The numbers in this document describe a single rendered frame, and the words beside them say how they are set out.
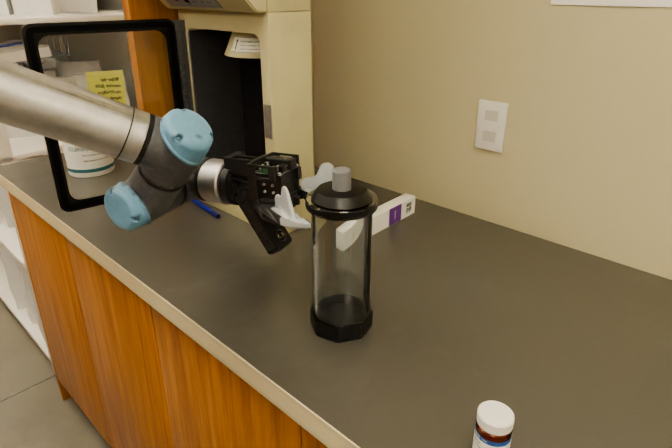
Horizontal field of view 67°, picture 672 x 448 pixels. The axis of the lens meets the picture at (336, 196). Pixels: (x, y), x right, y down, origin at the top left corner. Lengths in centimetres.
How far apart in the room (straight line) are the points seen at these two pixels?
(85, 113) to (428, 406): 58
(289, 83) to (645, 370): 79
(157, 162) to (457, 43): 77
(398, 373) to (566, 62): 70
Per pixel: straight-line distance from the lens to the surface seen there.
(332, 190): 75
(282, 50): 105
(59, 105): 73
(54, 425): 225
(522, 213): 126
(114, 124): 73
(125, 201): 82
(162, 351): 117
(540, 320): 94
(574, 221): 122
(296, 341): 84
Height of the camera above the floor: 146
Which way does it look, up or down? 22 degrees down
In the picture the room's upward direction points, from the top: straight up
